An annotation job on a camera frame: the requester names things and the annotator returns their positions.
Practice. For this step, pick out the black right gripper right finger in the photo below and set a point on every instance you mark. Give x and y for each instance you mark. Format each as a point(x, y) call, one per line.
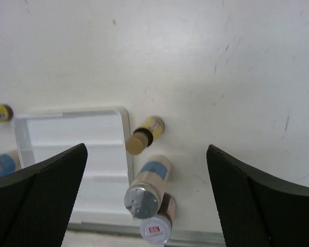
point(254, 207)

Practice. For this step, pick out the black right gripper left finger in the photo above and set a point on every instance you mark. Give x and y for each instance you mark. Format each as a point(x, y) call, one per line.
point(36, 202)

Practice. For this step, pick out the blue label shaker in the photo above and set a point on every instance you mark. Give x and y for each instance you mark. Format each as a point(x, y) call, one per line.
point(9, 163)
point(144, 196)

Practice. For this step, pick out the yellow bottle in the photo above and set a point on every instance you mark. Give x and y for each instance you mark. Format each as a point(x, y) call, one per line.
point(6, 113)

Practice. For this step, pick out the white cap spice jar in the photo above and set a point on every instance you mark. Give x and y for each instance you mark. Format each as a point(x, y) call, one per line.
point(157, 229)

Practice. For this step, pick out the yellow bottle tan cap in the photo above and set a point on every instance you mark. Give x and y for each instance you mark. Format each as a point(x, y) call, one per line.
point(143, 136)

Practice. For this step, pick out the white tiered plastic tray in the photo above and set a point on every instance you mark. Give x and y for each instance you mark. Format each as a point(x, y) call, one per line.
point(110, 169)

